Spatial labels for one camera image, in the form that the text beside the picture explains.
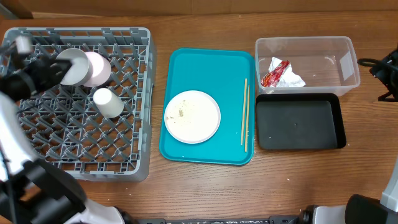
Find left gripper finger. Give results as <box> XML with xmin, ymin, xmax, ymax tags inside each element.
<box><xmin>45</xmin><ymin>63</ymin><xmax>72</xmax><ymax>89</ymax></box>
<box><xmin>43</xmin><ymin>57</ymin><xmax>73</xmax><ymax>69</ymax></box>

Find grey metal saucer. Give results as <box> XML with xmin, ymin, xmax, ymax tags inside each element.
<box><xmin>56</xmin><ymin>48</ymin><xmax>93</xmax><ymax>86</ymax></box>

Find small pink bowl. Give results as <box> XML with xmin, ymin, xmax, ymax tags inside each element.
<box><xmin>83</xmin><ymin>52</ymin><xmax>111</xmax><ymax>87</ymax></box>

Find white paper cup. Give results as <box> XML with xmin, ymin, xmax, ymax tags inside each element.
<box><xmin>93</xmin><ymin>88</ymin><xmax>124</xmax><ymax>118</ymax></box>

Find white tissue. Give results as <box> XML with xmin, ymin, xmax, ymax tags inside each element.
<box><xmin>269</xmin><ymin>57</ymin><xmax>306</xmax><ymax>87</ymax></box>

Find red snack wrapper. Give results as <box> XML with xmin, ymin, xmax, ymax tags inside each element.
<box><xmin>261</xmin><ymin>60</ymin><xmax>290</xmax><ymax>87</ymax></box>

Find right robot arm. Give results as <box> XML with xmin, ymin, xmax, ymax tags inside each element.
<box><xmin>291</xmin><ymin>50</ymin><xmax>397</xmax><ymax>224</ymax></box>

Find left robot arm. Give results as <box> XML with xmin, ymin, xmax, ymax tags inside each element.
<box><xmin>1</xmin><ymin>35</ymin><xmax>134</xmax><ymax>224</ymax></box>

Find grey plastic dish rack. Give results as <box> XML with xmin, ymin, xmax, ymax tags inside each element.
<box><xmin>1</xmin><ymin>27</ymin><xmax>156</xmax><ymax>182</ymax></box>

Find clear plastic bin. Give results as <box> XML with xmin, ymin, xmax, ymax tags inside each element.
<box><xmin>255</xmin><ymin>36</ymin><xmax>360</xmax><ymax>96</ymax></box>

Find black plastic tray bin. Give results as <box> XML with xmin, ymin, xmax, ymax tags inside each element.
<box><xmin>256</xmin><ymin>93</ymin><xmax>346</xmax><ymax>150</ymax></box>

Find rice leftovers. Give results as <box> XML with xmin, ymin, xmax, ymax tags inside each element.
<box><xmin>165</xmin><ymin>100</ymin><xmax>193</xmax><ymax>120</ymax></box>

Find right wooden chopstick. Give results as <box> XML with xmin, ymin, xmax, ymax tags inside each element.
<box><xmin>244</xmin><ymin>85</ymin><xmax>250</xmax><ymax>152</ymax></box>

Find wooden chopstick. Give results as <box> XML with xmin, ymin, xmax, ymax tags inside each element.
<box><xmin>241</xmin><ymin>78</ymin><xmax>248</xmax><ymax>145</ymax></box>
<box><xmin>244</xmin><ymin>85</ymin><xmax>250</xmax><ymax>152</ymax></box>

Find left wooden chopstick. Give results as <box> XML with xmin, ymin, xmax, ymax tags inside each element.
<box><xmin>241</xmin><ymin>78</ymin><xmax>248</xmax><ymax>145</ymax></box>

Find large white plate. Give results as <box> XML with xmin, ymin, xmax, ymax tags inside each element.
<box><xmin>164</xmin><ymin>90</ymin><xmax>221</xmax><ymax>144</ymax></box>

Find teal serving tray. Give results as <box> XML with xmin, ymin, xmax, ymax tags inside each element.
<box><xmin>159</xmin><ymin>48</ymin><xmax>256</xmax><ymax>166</ymax></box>

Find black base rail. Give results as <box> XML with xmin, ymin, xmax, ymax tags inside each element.
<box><xmin>79</xmin><ymin>215</ymin><xmax>308</xmax><ymax>224</ymax></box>

